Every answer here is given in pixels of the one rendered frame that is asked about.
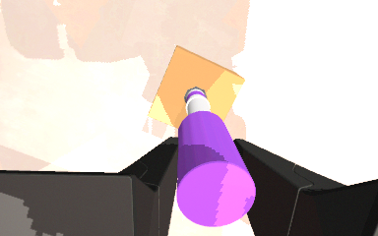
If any orange square block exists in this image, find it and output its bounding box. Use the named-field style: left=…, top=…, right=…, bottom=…
left=148, top=45, right=246, bottom=129

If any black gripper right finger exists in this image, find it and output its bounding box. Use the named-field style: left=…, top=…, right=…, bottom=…
left=233, top=139, right=378, bottom=236

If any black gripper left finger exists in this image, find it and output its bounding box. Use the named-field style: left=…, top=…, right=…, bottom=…
left=0, top=137, right=178, bottom=236

